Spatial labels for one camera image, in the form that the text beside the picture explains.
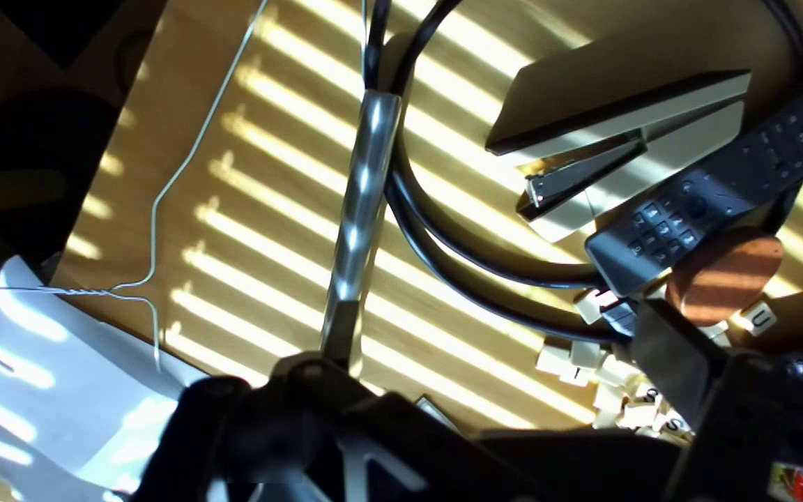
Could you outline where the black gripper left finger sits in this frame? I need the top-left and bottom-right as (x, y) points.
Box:
(132, 355), (517, 502)

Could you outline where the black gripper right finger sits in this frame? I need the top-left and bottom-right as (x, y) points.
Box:
(627, 297), (803, 502)

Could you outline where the small white letter block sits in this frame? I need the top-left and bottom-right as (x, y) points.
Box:
(571, 288), (626, 323)
(595, 376), (637, 418)
(743, 302), (779, 337)
(537, 343), (578, 379)
(567, 337), (610, 372)

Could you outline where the reddish brown round disc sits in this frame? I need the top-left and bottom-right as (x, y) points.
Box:
(663, 231), (787, 329)

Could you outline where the white folded cloth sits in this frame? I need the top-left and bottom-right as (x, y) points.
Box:
(0, 254), (212, 502)

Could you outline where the black remote control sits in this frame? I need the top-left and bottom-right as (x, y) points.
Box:
(583, 60), (803, 302)

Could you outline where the grey and black stapler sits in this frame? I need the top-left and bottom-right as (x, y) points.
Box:
(482, 64), (758, 245)

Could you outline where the thin wire hanger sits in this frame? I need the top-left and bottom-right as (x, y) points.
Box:
(0, 0), (276, 375)

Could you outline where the black looped cable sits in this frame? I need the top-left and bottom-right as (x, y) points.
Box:
(383, 0), (803, 350)

